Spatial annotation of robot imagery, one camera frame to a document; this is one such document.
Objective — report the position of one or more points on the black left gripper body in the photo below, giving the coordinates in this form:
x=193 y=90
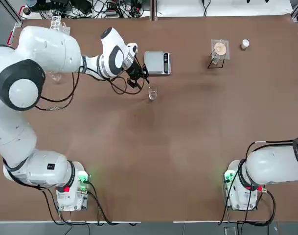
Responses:
x=135 y=71

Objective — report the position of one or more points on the glass stirring rod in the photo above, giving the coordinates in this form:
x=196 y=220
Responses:
x=150 y=86

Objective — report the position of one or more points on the small glass beaker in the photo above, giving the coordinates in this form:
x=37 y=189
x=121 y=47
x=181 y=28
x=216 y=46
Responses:
x=153 y=96

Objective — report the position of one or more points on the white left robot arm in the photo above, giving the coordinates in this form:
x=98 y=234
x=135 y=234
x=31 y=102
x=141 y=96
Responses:
x=48 y=49

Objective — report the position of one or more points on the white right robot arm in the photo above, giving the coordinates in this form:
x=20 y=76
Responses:
x=268 y=161

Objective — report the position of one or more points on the silver digital balance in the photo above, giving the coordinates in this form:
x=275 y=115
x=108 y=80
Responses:
x=153 y=61

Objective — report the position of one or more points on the large glass beaker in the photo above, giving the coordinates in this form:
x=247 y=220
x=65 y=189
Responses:
x=57 y=79

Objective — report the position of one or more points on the black tripod stand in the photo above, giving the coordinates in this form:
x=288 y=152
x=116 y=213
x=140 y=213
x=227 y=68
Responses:
x=208 y=66

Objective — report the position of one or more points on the glass alcohol lamp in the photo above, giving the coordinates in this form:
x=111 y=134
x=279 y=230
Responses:
x=214 y=61

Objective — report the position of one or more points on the white test tube rack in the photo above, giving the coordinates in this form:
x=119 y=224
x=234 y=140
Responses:
x=56 y=22

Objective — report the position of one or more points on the small white round cap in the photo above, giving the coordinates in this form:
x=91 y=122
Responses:
x=245 y=44

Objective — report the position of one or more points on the black tape roll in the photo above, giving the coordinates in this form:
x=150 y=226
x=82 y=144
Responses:
x=24 y=11

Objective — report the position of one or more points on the aluminium frame post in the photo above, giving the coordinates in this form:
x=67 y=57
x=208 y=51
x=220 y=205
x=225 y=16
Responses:
x=153 y=9
x=16 y=12

